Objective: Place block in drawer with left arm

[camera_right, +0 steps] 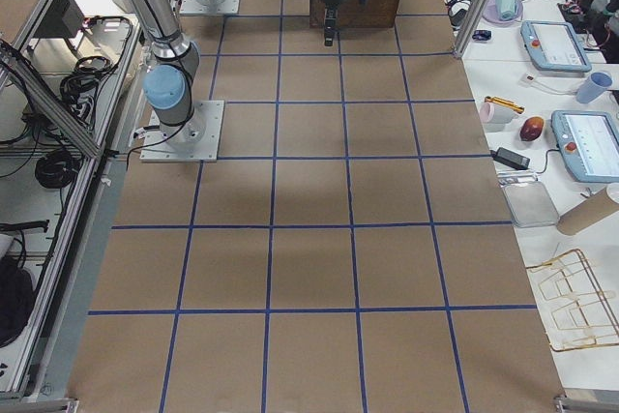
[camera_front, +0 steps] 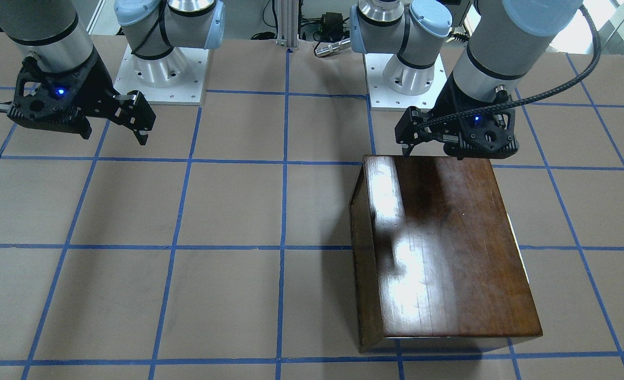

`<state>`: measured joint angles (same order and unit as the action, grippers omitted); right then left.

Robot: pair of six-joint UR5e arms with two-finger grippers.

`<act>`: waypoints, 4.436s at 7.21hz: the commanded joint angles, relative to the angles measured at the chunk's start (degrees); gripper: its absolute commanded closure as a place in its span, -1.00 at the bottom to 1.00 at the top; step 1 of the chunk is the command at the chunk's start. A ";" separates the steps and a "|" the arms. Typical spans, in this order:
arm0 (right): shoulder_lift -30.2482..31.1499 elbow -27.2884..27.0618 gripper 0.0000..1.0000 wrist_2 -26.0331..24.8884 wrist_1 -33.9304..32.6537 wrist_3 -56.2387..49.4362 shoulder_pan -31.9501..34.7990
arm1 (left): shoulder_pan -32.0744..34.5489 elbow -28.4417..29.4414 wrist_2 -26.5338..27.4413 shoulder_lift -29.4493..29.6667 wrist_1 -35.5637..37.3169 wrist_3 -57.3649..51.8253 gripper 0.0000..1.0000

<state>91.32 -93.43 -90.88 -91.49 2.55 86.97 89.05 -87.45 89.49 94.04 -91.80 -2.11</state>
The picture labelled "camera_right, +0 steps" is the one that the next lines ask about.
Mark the upper teach pendant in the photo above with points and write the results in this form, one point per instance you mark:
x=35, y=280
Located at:
x=554, y=47

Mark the gold metal tool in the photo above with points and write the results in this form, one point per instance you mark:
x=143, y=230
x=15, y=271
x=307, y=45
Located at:
x=507, y=103

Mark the aluminium frame post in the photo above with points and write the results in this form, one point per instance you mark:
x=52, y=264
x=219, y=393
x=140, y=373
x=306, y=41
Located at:
x=476, y=2

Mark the purple plate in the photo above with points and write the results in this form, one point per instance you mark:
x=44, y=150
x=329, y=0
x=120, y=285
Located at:
x=491, y=14

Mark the gold wire rack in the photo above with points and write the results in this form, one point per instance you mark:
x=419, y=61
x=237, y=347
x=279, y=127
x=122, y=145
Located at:
x=576, y=308

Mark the black power adapter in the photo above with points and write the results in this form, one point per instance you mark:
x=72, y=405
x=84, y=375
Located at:
x=510, y=158

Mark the red mango fruit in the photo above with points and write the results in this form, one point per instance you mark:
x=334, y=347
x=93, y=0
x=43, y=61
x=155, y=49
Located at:
x=532, y=128

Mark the teal cup on plate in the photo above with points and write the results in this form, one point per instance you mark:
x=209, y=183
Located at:
x=506, y=9

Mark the silver metal tray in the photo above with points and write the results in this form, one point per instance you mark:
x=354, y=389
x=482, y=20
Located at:
x=530, y=205

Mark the cardboard tube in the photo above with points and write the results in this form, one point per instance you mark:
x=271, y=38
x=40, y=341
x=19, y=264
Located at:
x=595, y=208

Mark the light blue plastic cup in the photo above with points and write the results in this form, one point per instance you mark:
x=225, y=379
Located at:
x=593, y=86

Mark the lower teach pendant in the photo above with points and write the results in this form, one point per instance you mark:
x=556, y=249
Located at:
x=588, y=143

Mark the teach pendant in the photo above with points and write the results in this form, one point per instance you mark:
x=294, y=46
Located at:
x=554, y=47
x=588, y=143

